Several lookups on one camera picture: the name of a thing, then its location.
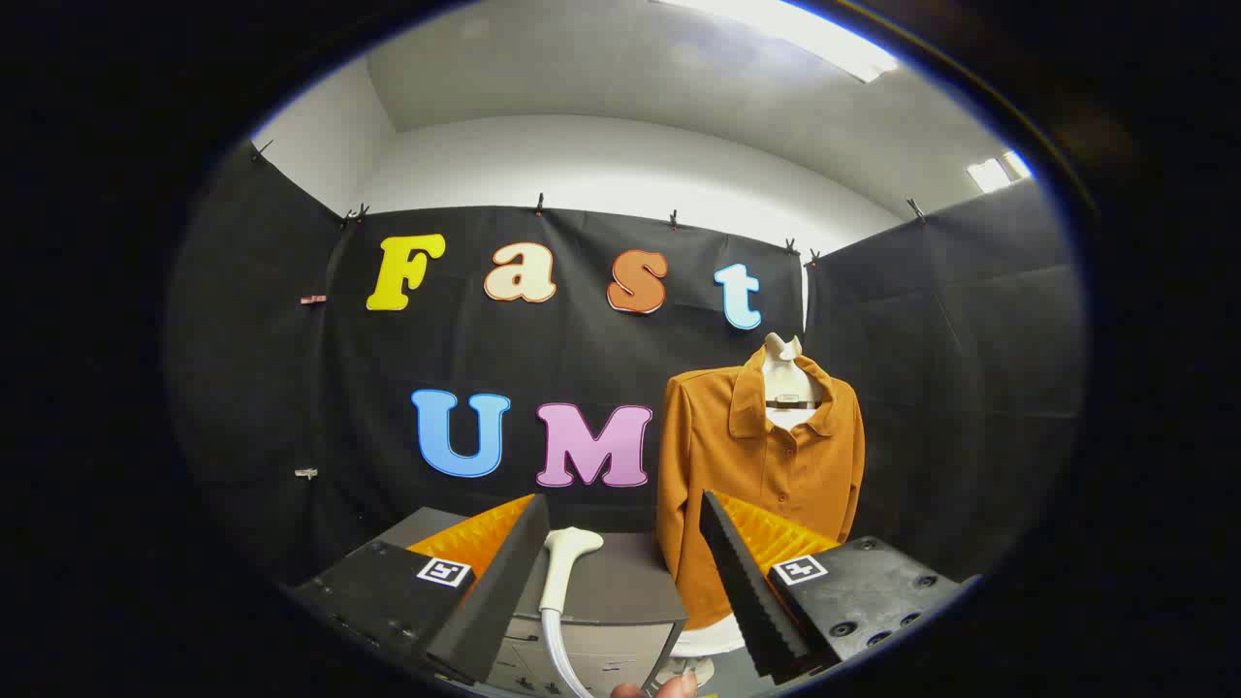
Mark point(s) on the white garment steamer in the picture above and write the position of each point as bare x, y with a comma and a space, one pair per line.
560, 572

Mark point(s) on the row of black cloth clips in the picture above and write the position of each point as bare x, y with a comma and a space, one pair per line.
539, 206

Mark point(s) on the white stand base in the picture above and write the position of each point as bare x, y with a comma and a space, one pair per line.
713, 638

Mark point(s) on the small ceiling light panel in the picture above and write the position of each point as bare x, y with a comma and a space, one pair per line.
994, 173

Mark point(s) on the white garment hanger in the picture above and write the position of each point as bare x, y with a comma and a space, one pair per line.
780, 373

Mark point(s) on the black backdrop cloth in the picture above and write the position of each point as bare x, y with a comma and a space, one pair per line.
582, 349

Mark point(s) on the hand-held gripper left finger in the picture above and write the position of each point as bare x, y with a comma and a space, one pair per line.
490, 611

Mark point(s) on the grey cabinet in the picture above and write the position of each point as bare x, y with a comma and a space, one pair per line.
630, 582

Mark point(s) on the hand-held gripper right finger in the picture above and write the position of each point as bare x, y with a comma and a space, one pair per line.
747, 591

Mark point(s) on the long ceiling light panel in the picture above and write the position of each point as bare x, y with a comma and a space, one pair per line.
824, 44

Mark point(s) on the orange button shirt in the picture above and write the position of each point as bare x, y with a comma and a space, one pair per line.
717, 456

